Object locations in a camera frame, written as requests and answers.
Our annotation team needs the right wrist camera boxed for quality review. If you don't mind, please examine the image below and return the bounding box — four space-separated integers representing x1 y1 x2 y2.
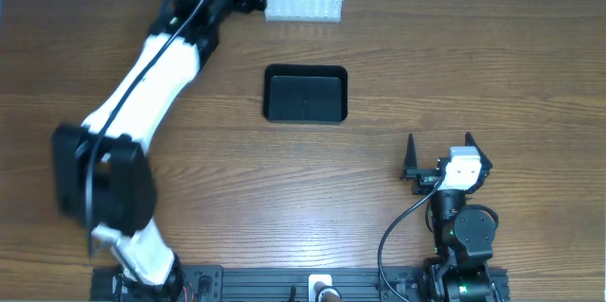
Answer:
443 146 483 192

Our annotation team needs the mounting rail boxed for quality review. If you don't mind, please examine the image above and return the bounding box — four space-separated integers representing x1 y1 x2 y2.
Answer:
89 264 510 302

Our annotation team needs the black tray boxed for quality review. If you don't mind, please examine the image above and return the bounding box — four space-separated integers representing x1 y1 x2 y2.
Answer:
261 62 349 126

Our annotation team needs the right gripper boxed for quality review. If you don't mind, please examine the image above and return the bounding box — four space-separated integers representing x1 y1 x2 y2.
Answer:
400 131 493 196

